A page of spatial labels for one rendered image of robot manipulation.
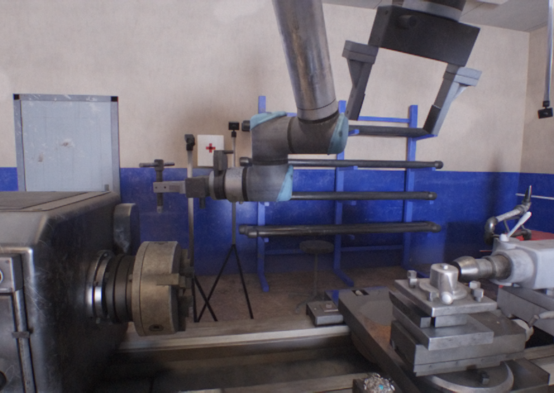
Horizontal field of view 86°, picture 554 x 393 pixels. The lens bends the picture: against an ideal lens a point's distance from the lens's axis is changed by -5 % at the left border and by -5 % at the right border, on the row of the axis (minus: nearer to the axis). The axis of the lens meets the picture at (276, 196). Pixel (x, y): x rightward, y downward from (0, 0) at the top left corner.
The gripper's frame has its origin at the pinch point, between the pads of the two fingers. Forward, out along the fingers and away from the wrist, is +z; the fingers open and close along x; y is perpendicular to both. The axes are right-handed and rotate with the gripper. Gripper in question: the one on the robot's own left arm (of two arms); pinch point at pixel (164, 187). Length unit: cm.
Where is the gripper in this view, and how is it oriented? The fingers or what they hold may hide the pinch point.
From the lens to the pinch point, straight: 87.2
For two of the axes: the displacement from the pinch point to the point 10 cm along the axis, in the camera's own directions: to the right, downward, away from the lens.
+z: -10.0, 0.2, 0.9
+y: 0.3, 9.9, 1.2
